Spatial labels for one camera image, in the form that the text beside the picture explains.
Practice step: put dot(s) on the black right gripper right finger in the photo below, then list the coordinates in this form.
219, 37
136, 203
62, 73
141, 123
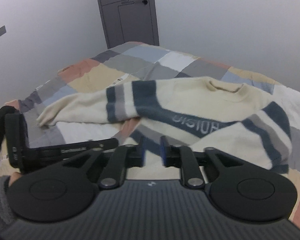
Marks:
237, 188

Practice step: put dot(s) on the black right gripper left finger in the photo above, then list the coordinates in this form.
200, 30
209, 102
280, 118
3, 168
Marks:
67, 188

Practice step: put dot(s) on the left hand in grey sleeve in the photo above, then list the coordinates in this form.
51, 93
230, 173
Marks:
6, 215

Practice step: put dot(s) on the grey door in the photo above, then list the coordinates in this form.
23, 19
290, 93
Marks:
129, 20

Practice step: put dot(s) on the cream sweater with blue stripes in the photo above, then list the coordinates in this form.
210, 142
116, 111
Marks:
198, 112

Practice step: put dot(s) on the patchwork bed quilt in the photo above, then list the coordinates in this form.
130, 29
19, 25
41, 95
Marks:
139, 61

